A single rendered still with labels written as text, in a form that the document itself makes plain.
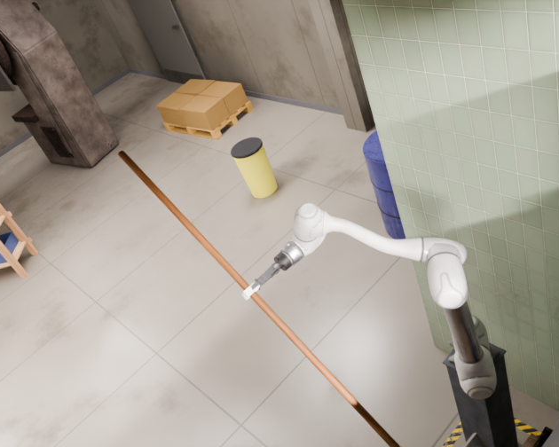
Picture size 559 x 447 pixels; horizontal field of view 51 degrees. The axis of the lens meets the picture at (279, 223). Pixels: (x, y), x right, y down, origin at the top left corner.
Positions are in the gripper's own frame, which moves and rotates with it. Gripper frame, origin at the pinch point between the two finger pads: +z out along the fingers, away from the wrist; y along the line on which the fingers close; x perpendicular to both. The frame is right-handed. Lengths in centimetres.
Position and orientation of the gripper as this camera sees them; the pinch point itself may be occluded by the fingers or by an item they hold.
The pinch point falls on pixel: (250, 290)
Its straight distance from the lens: 235.7
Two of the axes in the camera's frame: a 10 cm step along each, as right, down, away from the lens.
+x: -6.9, -7.1, 1.5
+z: -7.0, 6.1, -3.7
